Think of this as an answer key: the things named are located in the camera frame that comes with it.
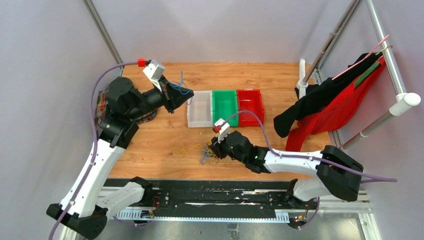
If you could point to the white plastic bin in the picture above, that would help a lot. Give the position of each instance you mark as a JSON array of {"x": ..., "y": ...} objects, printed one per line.
[{"x": 200, "y": 110}]

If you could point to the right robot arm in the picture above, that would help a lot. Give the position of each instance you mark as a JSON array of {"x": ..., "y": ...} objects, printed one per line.
[{"x": 331, "y": 171}]

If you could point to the red garment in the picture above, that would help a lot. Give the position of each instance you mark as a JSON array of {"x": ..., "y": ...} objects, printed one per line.
[{"x": 340, "y": 110}]

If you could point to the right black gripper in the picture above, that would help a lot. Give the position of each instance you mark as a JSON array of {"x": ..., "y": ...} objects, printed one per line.
[{"x": 215, "y": 148}]

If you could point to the metal clothes rack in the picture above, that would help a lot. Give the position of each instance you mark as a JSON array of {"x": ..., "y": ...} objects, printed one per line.
[{"x": 404, "y": 100}]

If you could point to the green plastic bin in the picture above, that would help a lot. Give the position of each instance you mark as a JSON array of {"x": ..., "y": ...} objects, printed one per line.
[{"x": 224, "y": 104}]

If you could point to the pink hanger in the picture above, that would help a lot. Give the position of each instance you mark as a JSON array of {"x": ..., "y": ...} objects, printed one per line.
[{"x": 361, "y": 60}]

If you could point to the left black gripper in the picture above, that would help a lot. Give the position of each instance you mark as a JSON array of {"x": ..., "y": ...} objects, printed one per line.
[{"x": 172, "y": 97}]

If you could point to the red plastic bin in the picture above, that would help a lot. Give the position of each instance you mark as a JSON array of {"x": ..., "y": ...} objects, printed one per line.
[{"x": 250, "y": 100}]

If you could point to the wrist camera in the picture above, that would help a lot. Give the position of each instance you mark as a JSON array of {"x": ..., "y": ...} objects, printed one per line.
[
  {"x": 153, "y": 71},
  {"x": 222, "y": 128}
]

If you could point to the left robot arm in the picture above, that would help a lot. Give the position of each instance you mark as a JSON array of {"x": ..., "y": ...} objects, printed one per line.
[{"x": 82, "y": 210}]

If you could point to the black garment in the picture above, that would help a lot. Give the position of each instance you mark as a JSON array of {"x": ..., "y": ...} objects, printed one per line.
[{"x": 319, "y": 96}]

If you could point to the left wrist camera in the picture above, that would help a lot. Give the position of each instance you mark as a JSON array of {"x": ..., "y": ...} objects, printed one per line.
[{"x": 153, "y": 71}]

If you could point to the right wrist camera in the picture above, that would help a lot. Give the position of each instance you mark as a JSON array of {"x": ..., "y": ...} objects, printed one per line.
[{"x": 222, "y": 128}]

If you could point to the plaid cloth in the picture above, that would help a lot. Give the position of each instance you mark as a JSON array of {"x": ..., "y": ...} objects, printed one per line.
[{"x": 102, "y": 110}]

